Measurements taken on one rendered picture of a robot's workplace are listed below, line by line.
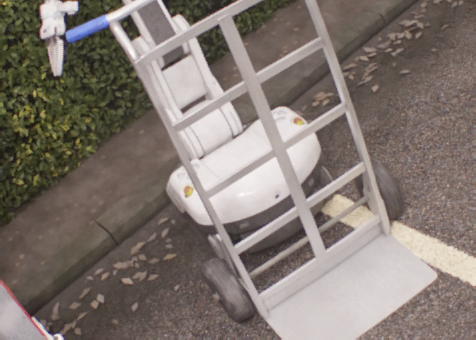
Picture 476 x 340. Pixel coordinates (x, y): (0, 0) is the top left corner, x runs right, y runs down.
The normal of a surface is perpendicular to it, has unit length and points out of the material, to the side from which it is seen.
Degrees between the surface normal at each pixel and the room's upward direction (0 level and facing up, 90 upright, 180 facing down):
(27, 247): 9
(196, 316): 0
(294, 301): 0
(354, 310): 0
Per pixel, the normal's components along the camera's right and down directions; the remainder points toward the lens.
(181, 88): 0.46, 0.45
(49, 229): -0.25, -0.71
